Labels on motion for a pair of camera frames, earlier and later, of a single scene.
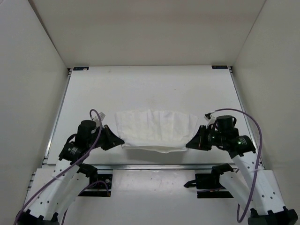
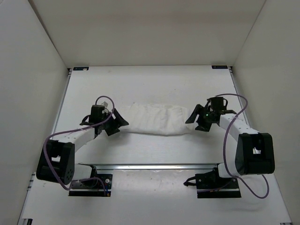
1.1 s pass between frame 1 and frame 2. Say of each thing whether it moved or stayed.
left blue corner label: stayed
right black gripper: moved
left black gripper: moved
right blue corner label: stayed
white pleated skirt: moved
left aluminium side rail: stayed
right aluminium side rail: stayed
